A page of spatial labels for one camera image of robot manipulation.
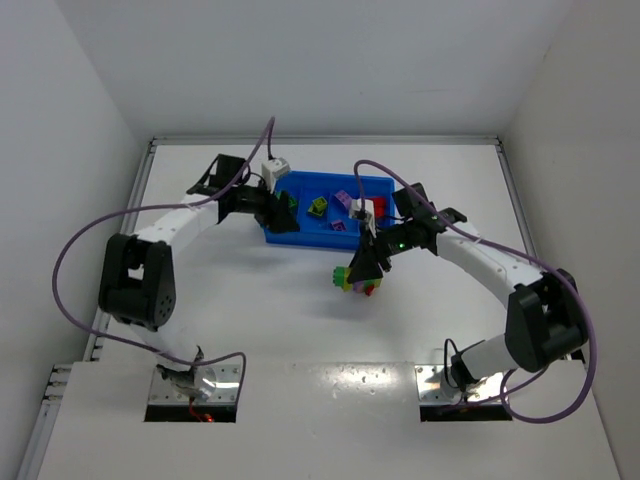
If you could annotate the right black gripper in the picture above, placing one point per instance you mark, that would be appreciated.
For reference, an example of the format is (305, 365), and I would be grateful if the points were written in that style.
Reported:
(377, 247)

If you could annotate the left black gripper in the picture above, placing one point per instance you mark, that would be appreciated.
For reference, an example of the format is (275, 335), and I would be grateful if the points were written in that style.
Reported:
(272, 210)

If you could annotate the yellow printed lego brick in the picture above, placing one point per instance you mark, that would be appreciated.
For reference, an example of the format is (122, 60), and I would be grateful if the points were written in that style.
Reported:
(318, 207)

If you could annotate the purple printed lego brick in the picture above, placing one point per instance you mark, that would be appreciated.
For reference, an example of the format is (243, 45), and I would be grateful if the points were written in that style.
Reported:
(338, 225)

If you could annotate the purple round lego brick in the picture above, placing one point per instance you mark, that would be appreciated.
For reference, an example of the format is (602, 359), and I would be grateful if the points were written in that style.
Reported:
(343, 198)

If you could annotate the green lego brick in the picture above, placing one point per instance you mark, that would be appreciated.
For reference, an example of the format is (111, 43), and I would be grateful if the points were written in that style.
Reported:
(292, 203)

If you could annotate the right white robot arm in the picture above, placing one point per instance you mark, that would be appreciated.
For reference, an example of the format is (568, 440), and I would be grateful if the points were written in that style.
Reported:
(543, 320)

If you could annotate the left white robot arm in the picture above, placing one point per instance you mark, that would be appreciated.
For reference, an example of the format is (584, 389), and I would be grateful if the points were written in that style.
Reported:
(138, 284)

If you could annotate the green yellow purple lego bar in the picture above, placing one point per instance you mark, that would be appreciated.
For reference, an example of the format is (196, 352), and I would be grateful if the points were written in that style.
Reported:
(340, 280)

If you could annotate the blue compartment tray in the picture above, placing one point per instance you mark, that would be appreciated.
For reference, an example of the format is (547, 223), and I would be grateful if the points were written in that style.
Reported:
(317, 232)

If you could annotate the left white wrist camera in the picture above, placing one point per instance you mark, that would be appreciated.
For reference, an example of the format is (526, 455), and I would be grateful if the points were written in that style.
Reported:
(272, 169)

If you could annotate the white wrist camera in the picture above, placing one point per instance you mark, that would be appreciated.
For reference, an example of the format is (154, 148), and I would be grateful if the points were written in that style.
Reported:
(363, 211)
(272, 169)

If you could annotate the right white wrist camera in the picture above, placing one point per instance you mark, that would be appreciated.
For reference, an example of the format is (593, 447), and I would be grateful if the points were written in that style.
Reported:
(363, 211)

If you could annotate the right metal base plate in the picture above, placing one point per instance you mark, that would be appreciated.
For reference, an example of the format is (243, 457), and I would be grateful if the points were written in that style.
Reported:
(434, 391)

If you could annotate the metal base plate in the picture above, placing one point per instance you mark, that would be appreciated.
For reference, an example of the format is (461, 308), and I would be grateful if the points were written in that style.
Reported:
(213, 385)
(434, 391)

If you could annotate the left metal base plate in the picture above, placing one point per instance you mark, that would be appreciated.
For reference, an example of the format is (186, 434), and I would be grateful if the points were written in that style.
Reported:
(213, 385)

